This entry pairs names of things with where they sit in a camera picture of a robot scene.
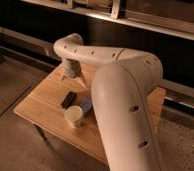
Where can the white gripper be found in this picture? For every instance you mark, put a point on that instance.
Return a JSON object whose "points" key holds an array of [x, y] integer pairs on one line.
{"points": [[72, 69]]}

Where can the black eraser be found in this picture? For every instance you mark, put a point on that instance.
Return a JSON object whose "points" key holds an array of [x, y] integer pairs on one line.
{"points": [[71, 96]]}

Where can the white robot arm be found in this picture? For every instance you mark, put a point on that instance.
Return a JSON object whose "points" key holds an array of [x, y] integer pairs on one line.
{"points": [[119, 90]]}

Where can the white cup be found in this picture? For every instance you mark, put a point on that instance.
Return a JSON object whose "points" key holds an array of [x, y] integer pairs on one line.
{"points": [[74, 116]]}

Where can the wooden table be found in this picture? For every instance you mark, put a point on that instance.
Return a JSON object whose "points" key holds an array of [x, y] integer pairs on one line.
{"points": [[42, 107]]}

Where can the wooden wall shelf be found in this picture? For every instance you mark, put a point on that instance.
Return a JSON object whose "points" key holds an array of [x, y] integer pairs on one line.
{"points": [[177, 21]]}

